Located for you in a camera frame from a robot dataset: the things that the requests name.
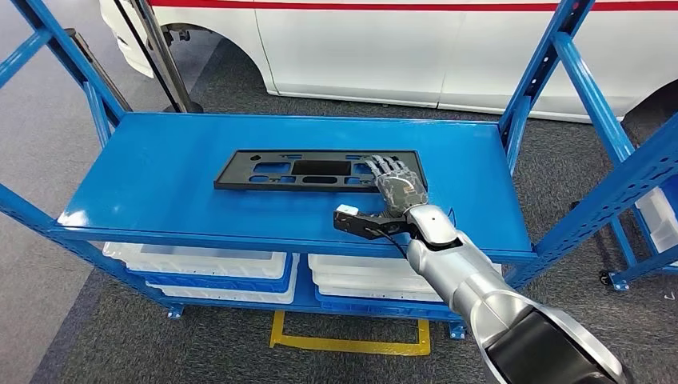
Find black plastic panel part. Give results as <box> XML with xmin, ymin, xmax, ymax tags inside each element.
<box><xmin>213</xmin><ymin>149</ymin><xmax>429</xmax><ymax>193</ymax></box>

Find white car with red stripe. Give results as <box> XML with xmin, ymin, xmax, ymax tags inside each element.
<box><xmin>98</xmin><ymin>0</ymin><xmax>678</xmax><ymax>125</ymax></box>

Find dark stanchion post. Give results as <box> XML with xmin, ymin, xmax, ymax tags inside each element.
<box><xmin>64</xmin><ymin>27</ymin><xmax>134</xmax><ymax>114</ymax></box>

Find silver stanchion post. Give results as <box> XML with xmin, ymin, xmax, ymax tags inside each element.
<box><xmin>130</xmin><ymin>0</ymin><xmax>205</xmax><ymax>114</ymax></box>

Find blue steel shelf rack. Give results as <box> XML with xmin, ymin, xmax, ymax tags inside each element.
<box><xmin>0</xmin><ymin>0</ymin><xmax>678</xmax><ymax>340</ymax></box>

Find black barrier belt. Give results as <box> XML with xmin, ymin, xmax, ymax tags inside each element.
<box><xmin>112</xmin><ymin>0</ymin><xmax>184</xmax><ymax>112</ymax></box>

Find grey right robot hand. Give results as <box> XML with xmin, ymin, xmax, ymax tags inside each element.
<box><xmin>362</xmin><ymin>154</ymin><xmax>429</xmax><ymax>218</ymax></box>

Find blue wheeled rack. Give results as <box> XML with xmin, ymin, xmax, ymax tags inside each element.
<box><xmin>598</xmin><ymin>174</ymin><xmax>678</xmax><ymax>293</ymax></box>

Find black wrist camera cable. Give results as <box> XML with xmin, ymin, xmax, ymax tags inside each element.
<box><xmin>365</xmin><ymin>225</ymin><xmax>412</xmax><ymax>261</ymax></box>

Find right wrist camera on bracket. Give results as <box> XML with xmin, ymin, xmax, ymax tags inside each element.
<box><xmin>333</xmin><ymin>203</ymin><xmax>412</xmax><ymax>242</ymax></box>

